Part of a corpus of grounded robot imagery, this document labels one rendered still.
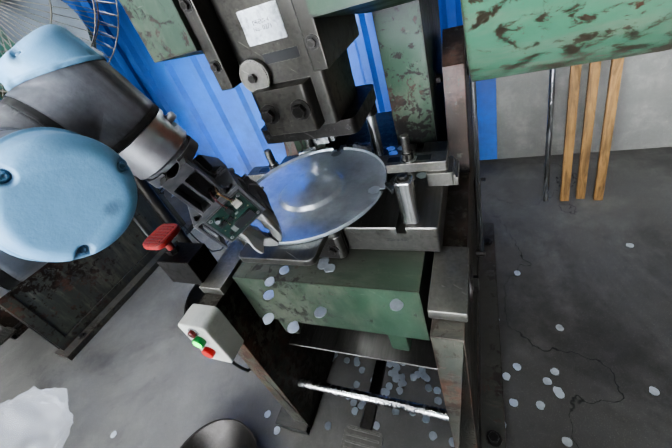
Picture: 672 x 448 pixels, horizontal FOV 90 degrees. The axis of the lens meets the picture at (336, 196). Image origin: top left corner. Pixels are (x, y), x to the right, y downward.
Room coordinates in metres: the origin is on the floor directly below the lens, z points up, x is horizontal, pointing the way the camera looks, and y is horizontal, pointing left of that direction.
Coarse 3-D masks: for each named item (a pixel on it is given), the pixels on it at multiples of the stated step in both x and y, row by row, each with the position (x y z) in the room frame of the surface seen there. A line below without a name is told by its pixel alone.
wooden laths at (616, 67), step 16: (592, 64) 1.07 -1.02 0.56; (576, 80) 1.08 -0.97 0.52; (592, 80) 1.06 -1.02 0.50; (608, 80) 1.04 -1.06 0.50; (576, 96) 1.07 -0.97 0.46; (592, 96) 1.05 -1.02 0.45; (608, 96) 1.02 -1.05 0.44; (576, 112) 1.06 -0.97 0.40; (592, 112) 1.04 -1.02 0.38; (608, 112) 1.01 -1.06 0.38; (592, 128) 1.03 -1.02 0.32; (608, 128) 1.00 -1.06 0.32; (608, 144) 0.99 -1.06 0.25; (608, 160) 0.98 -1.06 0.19; (544, 176) 1.08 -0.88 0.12; (544, 192) 1.07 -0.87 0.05; (560, 192) 1.04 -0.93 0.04; (576, 192) 1.02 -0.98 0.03
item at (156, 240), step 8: (168, 224) 0.64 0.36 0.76; (176, 224) 0.63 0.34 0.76; (152, 232) 0.63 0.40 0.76; (160, 232) 0.62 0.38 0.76; (168, 232) 0.61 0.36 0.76; (176, 232) 0.61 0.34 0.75; (152, 240) 0.60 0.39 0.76; (160, 240) 0.59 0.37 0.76; (168, 240) 0.59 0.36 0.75; (152, 248) 0.58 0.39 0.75; (160, 248) 0.58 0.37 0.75; (168, 248) 0.61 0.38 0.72
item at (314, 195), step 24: (288, 168) 0.66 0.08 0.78; (312, 168) 0.62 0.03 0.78; (336, 168) 0.59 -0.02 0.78; (360, 168) 0.56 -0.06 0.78; (384, 168) 0.53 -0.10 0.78; (288, 192) 0.55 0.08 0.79; (312, 192) 0.52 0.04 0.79; (336, 192) 0.50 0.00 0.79; (360, 192) 0.48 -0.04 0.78; (288, 216) 0.48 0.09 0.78; (312, 216) 0.46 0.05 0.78; (336, 216) 0.44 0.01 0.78; (360, 216) 0.41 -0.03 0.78; (288, 240) 0.42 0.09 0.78; (312, 240) 0.40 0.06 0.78
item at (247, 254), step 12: (324, 240) 0.40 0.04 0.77; (336, 240) 0.48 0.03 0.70; (240, 252) 0.44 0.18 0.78; (252, 252) 0.42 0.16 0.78; (264, 252) 0.41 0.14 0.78; (276, 252) 0.40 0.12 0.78; (288, 252) 0.39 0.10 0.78; (300, 252) 0.39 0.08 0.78; (312, 252) 0.38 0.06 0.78; (324, 252) 0.49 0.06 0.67; (336, 252) 0.48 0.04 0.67; (348, 252) 0.49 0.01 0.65; (288, 264) 0.38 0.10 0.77; (300, 264) 0.37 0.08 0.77; (312, 264) 0.36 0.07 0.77
